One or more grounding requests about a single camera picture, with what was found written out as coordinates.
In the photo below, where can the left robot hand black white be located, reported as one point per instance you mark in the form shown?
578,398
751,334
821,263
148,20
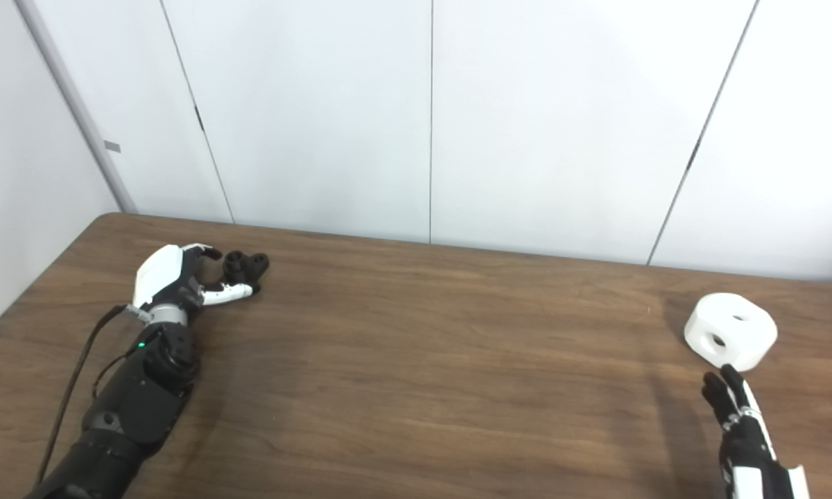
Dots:
156,274

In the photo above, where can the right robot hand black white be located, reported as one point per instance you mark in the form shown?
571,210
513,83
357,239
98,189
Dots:
745,457

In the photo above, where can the black flanged holder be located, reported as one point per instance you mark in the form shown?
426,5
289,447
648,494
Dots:
243,267

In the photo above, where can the round white piece with holes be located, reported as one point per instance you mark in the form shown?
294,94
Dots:
752,336

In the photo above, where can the small grey wall tag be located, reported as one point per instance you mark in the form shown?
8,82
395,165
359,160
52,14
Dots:
112,146

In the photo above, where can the grey wall corner post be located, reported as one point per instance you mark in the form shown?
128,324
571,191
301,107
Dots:
76,111

